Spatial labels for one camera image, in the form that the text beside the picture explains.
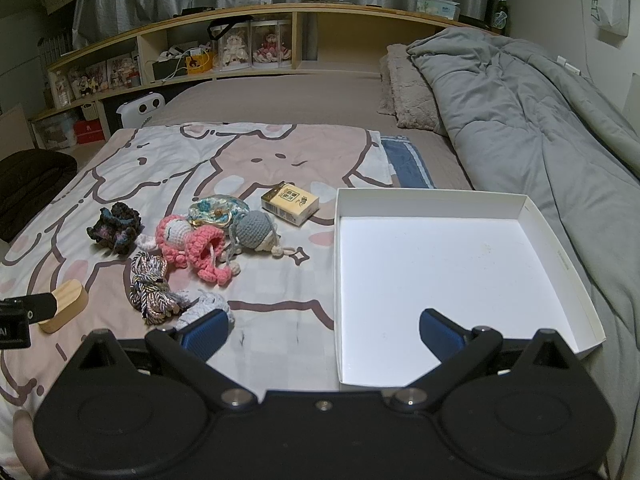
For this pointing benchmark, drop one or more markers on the white small appliance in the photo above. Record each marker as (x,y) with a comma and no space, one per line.
(140,107)

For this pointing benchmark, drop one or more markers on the dark brown cloth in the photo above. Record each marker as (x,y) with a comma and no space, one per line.
(30,185)

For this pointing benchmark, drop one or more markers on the green glass bottle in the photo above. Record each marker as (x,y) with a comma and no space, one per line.
(501,15)

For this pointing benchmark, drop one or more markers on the clear doll display case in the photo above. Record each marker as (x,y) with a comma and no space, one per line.
(234,47)
(271,45)

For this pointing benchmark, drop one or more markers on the floral patterned pouch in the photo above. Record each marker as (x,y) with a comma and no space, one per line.
(217,210)

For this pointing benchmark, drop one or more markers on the wooden headboard shelf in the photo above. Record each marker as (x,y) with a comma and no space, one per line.
(320,12)

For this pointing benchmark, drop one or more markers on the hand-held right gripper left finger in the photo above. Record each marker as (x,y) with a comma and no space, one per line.
(204,336)

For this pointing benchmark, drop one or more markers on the yellow small box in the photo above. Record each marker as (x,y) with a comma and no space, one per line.
(199,64)

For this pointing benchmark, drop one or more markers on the red box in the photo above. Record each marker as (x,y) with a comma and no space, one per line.
(90,132)

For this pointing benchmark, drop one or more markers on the pink crochet doll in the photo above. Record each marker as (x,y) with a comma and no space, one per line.
(195,247)

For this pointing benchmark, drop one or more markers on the clear storage bin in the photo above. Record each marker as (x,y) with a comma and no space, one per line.
(52,132)

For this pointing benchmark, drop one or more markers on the printed cartoon blanket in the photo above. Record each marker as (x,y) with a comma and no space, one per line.
(150,170)

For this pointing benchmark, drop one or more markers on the grey duvet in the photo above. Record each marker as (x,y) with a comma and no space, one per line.
(525,120)

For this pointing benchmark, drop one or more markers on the white cardboard box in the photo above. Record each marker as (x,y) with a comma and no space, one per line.
(440,270)

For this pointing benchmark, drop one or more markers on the clear water bottle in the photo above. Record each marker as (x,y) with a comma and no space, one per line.
(61,90)

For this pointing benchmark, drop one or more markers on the dark crochet scrunchie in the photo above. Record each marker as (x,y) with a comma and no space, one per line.
(117,227)

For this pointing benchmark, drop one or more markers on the grey fuzzy pillow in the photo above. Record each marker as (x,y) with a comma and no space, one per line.
(410,90)

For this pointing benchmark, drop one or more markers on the blue towel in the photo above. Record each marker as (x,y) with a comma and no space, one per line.
(406,162)

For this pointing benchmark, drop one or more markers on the oval wooden block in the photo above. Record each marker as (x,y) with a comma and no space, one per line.
(65,305)

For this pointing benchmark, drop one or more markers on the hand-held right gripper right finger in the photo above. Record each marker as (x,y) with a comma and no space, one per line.
(440,336)

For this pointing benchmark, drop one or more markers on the yellow cigarette pack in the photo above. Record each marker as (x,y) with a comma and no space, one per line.
(290,205)

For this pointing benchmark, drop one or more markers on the beige bed sheet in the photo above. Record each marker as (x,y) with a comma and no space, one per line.
(280,100)

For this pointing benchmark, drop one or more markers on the grey crochet doll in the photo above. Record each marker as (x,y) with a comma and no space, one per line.
(255,230)

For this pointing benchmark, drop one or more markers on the tissue box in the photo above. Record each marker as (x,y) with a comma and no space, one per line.
(439,8)

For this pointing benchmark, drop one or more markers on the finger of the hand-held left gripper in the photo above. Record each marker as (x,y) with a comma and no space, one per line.
(35,306)

